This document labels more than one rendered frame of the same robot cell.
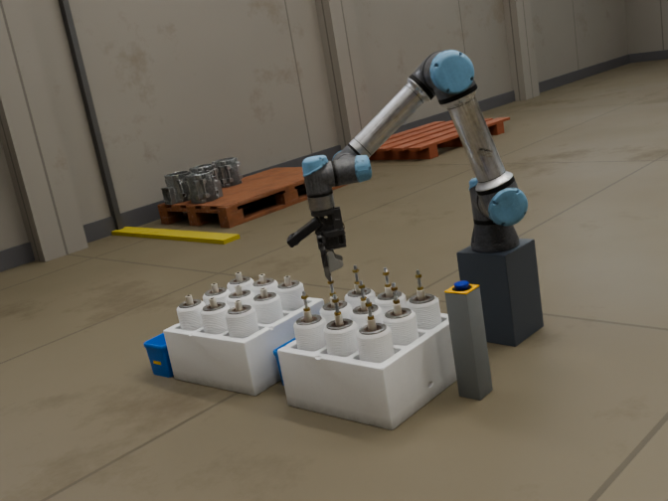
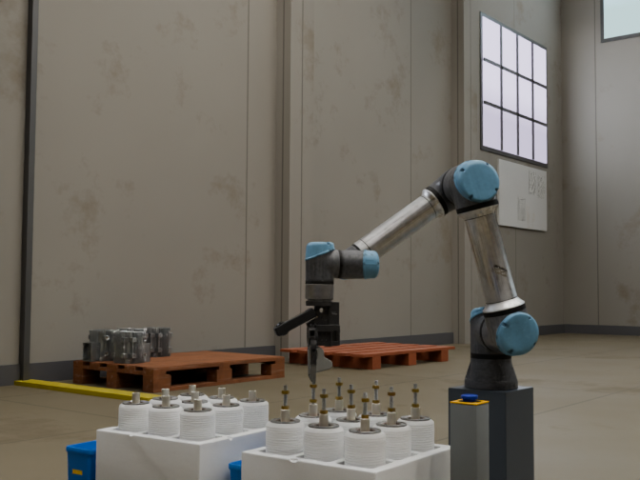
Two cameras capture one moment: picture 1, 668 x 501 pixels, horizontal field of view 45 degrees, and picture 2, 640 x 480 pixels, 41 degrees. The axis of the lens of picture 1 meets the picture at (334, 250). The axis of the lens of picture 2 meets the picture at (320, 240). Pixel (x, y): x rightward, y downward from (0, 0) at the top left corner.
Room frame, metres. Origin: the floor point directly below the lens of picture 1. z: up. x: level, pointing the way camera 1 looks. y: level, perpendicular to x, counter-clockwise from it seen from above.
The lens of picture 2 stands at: (0.08, 0.29, 0.58)
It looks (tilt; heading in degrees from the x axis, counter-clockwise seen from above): 3 degrees up; 353
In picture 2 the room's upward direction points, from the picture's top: straight up
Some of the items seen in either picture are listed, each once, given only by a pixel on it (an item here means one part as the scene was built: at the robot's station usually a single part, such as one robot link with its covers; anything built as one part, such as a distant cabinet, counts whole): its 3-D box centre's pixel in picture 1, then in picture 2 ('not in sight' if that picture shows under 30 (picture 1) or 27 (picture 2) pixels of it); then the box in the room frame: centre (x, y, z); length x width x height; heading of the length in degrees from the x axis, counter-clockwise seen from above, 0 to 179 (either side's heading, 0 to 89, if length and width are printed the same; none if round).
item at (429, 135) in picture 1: (428, 139); (370, 354); (6.74, -0.95, 0.06); 1.26 x 0.86 x 0.11; 135
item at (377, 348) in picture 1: (378, 360); (365, 470); (2.03, -0.07, 0.16); 0.10 x 0.10 x 0.18
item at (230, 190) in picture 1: (251, 181); (183, 354); (5.50, 0.47, 0.16); 1.14 x 0.79 x 0.32; 131
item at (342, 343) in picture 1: (345, 354); (323, 464); (2.11, 0.02, 0.16); 0.10 x 0.10 x 0.18
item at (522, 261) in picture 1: (500, 289); (490, 440); (2.45, -0.51, 0.15); 0.18 x 0.18 x 0.30; 44
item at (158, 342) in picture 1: (187, 344); (115, 460); (2.71, 0.57, 0.06); 0.30 x 0.11 x 0.12; 139
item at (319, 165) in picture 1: (317, 175); (321, 263); (2.28, 0.01, 0.65); 0.09 x 0.08 x 0.11; 94
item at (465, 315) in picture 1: (469, 342); (470, 468); (2.06, -0.32, 0.16); 0.07 x 0.07 x 0.31; 47
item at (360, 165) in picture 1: (350, 169); (355, 264); (2.31, -0.09, 0.65); 0.11 x 0.11 x 0.08; 4
